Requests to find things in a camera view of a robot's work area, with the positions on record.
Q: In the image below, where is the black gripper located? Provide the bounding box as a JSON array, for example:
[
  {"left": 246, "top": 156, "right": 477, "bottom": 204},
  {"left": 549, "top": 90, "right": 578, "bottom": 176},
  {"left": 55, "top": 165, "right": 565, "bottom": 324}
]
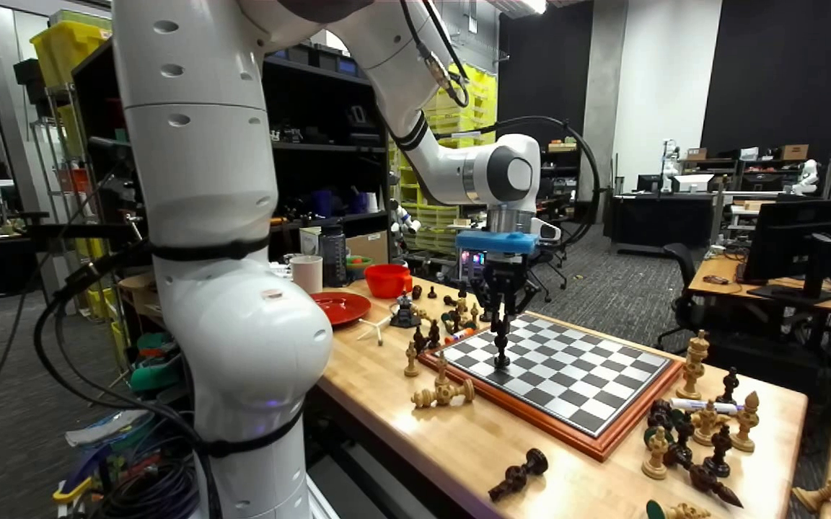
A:
[{"left": 473, "top": 250, "right": 535, "bottom": 339}]

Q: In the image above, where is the black office chair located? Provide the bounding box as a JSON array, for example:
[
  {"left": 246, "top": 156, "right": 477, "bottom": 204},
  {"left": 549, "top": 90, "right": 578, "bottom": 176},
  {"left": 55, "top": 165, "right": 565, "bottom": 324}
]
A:
[
  {"left": 656, "top": 240, "right": 721, "bottom": 354},
  {"left": 529, "top": 224, "right": 573, "bottom": 296}
]

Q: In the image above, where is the red plastic bowl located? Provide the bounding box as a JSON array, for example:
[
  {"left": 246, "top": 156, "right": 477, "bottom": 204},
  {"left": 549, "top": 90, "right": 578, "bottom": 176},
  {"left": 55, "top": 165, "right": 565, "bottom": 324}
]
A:
[{"left": 362, "top": 262, "right": 415, "bottom": 302}]

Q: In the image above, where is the cardboard box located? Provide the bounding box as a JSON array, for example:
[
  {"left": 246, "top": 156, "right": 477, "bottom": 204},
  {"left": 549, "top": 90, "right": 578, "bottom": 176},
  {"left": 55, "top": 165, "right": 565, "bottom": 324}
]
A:
[{"left": 345, "top": 230, "right": 392, "bottom": 272}]

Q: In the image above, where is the dark chess piece lying down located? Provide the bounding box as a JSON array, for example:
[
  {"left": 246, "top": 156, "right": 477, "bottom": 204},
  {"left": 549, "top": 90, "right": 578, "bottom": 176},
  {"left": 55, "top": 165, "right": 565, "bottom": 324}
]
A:
[
  {"left": 685, "top": 461, "right": 744, "bottom": 510},
  {"left": 487, "top": 445, "right": 551, "bottom": 505}
]

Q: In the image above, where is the red plate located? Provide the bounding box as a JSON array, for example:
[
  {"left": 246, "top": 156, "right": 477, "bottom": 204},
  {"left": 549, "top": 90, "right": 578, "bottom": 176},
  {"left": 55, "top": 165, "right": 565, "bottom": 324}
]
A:
[{"left": 310, "top": 289, "right": 376, "bottom": 332}]

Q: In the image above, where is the dark grey bottle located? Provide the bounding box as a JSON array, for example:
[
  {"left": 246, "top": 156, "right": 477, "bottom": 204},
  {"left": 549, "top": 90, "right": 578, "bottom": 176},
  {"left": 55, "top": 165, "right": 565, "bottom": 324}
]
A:
[{"left": 319, "top": 224, "right": 349, "bottom": 289}]

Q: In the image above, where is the tall light wooden chess piece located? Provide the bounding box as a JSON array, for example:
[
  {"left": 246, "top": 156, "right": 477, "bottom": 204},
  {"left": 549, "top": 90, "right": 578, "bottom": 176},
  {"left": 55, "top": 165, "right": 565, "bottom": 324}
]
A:
[{"left": 678, "top": 328, "right": 712, "bottom": 400}]

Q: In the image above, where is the white cup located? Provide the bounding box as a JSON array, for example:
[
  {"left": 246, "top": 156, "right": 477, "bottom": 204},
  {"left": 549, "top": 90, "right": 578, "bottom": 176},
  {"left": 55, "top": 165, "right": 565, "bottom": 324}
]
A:
[{"left": 290, "top": 250, "right": 327, "bottom": 296}]

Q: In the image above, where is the yellow bin rack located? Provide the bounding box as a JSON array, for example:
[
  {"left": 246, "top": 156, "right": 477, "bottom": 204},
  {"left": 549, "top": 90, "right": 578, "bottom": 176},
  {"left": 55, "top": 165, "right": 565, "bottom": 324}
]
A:
[{"left": 388, "top": 64, "right": 500, "bottom": 257}]

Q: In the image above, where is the black shelving unit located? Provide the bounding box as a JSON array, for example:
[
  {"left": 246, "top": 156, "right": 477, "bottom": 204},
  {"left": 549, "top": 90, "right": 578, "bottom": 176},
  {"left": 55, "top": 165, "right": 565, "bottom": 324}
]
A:
[{"left": 72, "top": 41, "right": 397, "bottom": 266}]

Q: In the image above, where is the small white stick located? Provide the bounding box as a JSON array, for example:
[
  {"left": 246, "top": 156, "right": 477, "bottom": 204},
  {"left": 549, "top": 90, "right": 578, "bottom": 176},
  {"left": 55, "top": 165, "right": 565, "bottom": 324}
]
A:
[{"left": 686, "top": 394, "right": 757, "bottom": 417}]

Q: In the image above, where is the wooden office desk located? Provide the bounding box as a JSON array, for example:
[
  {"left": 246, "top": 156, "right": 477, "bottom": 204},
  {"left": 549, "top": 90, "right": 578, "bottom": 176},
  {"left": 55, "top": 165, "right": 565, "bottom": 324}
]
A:
[{"left": 686, "top": 250, "right": 831, "bottom": 318}]

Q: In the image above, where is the black computer monitor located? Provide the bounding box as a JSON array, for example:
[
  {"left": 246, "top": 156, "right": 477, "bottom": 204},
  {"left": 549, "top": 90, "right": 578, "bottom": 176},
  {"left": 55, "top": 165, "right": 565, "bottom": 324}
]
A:
[{"left": 743, "top": 197, "right": 831, "bottom": 285}]

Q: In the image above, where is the green item under table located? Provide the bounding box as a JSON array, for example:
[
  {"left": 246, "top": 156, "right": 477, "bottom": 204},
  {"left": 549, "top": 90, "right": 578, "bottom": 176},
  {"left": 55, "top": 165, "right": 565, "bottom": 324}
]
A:
[{"left": 127, "top": 354, "right": 179, "bottom": 397}]

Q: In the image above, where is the yellow storage bin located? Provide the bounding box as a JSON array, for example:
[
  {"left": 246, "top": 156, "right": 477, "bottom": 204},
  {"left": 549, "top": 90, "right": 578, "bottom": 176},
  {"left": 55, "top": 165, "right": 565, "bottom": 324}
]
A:
[{"left": 29, "top": 15, "right": 115, "bottom": 99}]

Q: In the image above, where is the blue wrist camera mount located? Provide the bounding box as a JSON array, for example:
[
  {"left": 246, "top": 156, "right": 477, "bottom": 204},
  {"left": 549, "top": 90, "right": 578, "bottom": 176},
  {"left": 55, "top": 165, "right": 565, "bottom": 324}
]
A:
[{"left": 454, "top": 228, "right": 539, "bottom": 262}]

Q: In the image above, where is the checkered chessboard with red frame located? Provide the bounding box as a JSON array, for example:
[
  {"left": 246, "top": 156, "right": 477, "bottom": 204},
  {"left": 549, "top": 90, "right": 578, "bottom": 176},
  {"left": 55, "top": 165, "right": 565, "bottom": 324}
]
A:
[{"left": 415, "top": 308, "right": 686, "bottom": 461}]

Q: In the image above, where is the cable clutter pile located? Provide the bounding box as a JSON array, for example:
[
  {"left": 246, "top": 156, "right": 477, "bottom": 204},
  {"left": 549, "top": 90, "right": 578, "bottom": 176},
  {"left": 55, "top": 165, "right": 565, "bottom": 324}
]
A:
[{"left": 50, "top": 411, "right": 209, "bottom": 519}]

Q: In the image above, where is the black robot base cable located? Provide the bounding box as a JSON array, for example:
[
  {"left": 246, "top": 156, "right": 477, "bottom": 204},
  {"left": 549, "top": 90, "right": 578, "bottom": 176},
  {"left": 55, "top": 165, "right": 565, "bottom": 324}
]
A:
[{"left": 33, "top": 244, "right": 210, "bottom": 458}]

